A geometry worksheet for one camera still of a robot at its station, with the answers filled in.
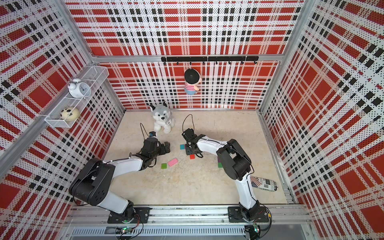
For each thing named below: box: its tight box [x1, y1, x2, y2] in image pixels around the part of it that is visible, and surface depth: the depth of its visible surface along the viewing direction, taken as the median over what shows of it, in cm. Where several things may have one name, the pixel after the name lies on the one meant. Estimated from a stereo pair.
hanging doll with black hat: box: [184, 68, 202, 96], surface depth 97 cm
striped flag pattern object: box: [250, 176, 278, 192], surface depth 82 cm
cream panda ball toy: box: [60, 106, 80, 122], surface depth 66 cm
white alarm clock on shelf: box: [67, 78, 91, 100], surface depth 72 cm
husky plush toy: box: [149, 101, 175, 134], surface depth 98 cm
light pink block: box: [167, 158, 178, 167], surface depth 95 cm
